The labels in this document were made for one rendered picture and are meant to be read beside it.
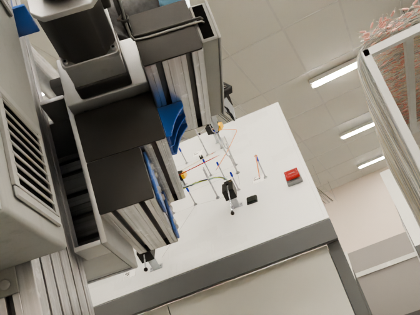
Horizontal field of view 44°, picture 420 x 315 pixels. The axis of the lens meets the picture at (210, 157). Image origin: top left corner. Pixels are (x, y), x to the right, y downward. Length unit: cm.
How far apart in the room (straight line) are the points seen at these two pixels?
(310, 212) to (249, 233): 21
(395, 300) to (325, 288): 1108
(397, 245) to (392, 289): 98
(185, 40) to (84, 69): 15
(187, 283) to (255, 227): 29
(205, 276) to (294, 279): 28
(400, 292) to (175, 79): 1207
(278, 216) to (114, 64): 108
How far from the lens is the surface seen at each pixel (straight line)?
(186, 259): 178
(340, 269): 168
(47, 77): 158
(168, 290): 174
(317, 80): 672
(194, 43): 77
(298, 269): 169
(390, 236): 1280
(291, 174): 188
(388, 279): 1275
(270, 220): 176
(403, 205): 480
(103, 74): 82
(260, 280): 171
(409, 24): 215
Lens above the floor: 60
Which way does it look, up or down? 20 degrees up
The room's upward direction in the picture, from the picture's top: 19 degrees counter-clockwise
